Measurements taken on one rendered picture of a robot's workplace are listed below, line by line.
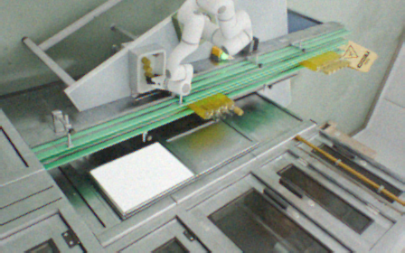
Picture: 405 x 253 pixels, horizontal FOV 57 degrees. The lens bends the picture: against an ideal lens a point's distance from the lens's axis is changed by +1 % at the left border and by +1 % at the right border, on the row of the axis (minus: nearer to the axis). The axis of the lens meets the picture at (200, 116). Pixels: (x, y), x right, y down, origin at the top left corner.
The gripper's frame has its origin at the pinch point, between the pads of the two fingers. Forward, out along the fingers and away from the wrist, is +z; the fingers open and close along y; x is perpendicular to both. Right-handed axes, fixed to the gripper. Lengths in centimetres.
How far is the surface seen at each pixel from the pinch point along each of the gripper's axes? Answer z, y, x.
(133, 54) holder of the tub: -0.3, -10.2, 14.8
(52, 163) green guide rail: -5, -61, -25
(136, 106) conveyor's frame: 0.0, -12.4, -12.5
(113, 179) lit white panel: -19, -40, -37
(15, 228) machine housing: -59, -90, -13
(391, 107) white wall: 108, 614, -226
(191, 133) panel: -11.6, 14.5, -34.2
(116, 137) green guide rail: -4.7, -28.8, -23.8
